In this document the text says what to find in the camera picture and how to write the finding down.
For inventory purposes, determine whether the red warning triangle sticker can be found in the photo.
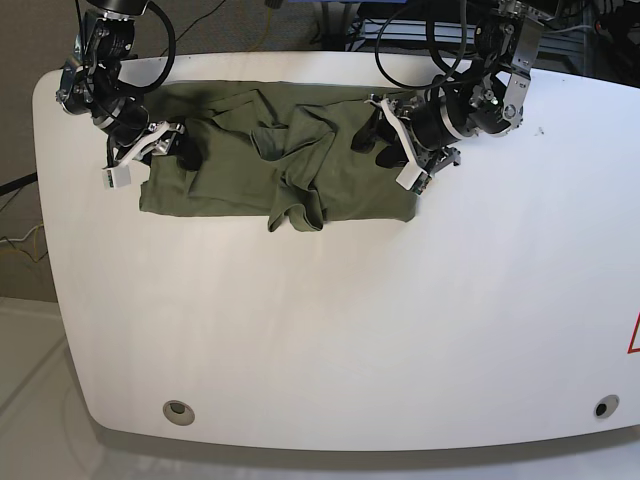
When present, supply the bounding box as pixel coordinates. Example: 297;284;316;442
627;315;640;354

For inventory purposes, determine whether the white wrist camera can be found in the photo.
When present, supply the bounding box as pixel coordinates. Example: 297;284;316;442
396;164;432;196
102;166;131;190

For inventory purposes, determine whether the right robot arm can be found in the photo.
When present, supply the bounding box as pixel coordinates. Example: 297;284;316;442
56;1;203;171

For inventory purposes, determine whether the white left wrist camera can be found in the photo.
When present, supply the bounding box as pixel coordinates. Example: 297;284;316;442
396;164;432;196

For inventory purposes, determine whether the silver equipment rack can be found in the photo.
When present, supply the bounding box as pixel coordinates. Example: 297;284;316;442
314;0;561;54

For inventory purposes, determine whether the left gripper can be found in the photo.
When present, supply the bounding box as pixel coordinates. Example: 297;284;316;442
351;92;463;176

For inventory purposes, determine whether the left table grommet hole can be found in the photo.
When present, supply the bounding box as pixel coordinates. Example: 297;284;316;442
163;400;195;426

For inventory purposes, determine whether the table grommet hole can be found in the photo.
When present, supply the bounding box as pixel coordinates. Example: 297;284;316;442
163;400;195;426
594;395;620;419

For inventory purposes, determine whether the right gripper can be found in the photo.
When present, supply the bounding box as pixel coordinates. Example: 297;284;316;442
106;118;203;171

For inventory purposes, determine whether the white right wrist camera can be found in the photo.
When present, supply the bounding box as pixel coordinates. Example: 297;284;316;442
102;166;131;190

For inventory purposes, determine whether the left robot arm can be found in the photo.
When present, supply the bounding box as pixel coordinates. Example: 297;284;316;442
351;1;544;190

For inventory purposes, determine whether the right table grommet hole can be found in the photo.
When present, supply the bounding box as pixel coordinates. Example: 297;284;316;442
594;395;620;419

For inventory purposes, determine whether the olive green T-shirt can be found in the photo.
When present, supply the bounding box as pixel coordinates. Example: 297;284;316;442
139;81;417;232

